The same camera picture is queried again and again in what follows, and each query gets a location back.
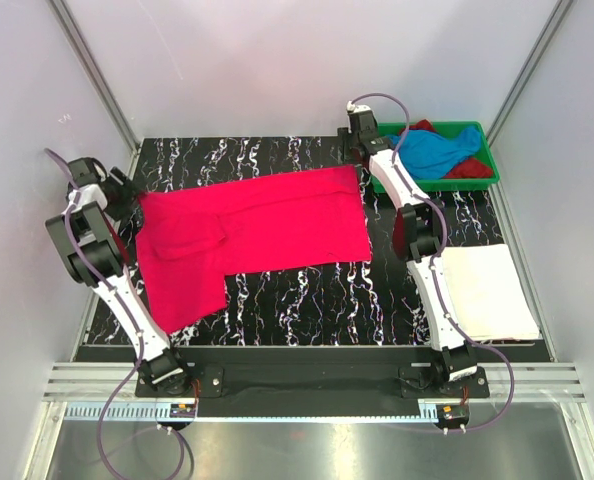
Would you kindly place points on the green plastic bin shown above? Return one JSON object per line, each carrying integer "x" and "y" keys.
{"x": 388, "y": 137}

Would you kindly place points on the black marble pattern mat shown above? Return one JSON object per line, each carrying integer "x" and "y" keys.
{"x": 369, "y": 303}

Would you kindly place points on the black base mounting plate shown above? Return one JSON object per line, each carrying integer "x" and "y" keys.
{"x": 375, "y": 382}

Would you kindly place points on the pink t shirt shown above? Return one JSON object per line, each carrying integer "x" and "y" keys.
{"x": 191, "y": 240}

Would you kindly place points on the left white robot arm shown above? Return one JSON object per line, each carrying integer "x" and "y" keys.
{"x": 94, "y": 255}

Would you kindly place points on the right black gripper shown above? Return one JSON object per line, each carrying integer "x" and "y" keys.
{"x": 344, "y": 133}

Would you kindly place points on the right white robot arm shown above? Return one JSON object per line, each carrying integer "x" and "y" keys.
{"x": 419, "y": 239}

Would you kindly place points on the aluminium front rail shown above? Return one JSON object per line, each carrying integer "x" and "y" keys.
{"x": 533, "y": 382}

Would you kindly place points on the folded white t shirt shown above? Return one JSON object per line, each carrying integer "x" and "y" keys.
{"x": 487, "y": 295}

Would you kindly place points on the blue t shirt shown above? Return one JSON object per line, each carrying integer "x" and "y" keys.
{"x": 429, "y": 156}

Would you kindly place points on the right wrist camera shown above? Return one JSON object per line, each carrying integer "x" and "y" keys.
{"x": 353, "y": 108}

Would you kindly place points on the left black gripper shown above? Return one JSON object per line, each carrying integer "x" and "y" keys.
{"x": 127, "y": 193}

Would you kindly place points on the dark red t shirt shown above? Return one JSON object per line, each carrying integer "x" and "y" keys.
{"x": 472, "y": 168}

